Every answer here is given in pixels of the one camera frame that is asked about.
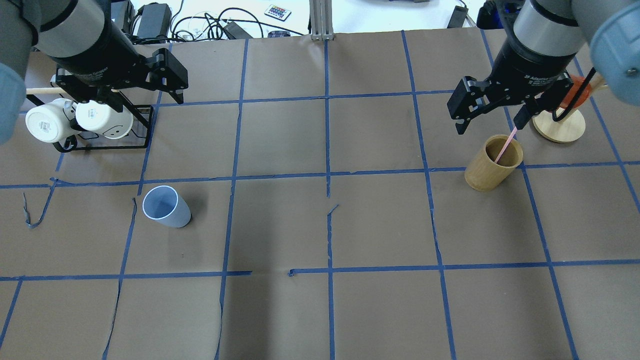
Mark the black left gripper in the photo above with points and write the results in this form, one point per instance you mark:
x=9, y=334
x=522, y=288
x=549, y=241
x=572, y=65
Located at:
x=96, y=52

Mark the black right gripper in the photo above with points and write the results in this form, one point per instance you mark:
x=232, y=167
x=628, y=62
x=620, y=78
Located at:
x=529, y=66

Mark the light blue plastic cup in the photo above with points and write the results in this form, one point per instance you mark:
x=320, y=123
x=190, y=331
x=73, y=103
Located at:
x=164, y=205

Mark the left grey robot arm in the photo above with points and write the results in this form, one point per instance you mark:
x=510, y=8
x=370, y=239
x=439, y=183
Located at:
x=26, y=24

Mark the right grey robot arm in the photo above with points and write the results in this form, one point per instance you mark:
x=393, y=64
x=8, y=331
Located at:
x=542, y=38

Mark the round wooden cup stand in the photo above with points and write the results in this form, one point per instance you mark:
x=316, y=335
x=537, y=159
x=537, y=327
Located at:
x=568, y=130

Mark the orange plastic cup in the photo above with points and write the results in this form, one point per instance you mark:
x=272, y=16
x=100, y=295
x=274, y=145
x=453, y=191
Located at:
x=577, y=83

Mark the white mug right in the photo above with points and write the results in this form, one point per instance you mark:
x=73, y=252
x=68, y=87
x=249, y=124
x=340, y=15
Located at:
x=103, y=120

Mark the white mug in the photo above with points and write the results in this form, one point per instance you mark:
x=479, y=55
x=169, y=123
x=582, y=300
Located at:
x=52, y=122
x=103, y=120

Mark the black power adapter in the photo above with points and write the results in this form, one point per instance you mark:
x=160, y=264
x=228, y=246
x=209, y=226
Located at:
x=153, y=24

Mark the bamboo cylindrical holder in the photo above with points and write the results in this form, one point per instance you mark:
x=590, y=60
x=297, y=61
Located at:
x=491, y=165

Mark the wooden dowel rod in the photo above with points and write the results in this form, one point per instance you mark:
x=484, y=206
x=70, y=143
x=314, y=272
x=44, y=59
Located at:
x=45, y=91

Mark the small black adapter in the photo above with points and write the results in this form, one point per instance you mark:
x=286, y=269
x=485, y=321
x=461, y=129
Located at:
x=458, y=17

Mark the white mug left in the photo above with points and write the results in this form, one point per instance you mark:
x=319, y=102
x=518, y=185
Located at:
x=52, y=122

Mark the colourful remote control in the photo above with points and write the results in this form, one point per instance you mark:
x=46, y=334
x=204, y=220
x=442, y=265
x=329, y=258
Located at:
x=277, y=12

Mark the black wire mug rack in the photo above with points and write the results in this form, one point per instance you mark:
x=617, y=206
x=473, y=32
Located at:
x=137, y=139

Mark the aluminium frame post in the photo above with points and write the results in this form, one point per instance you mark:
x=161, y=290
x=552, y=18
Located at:
x=321, y=20

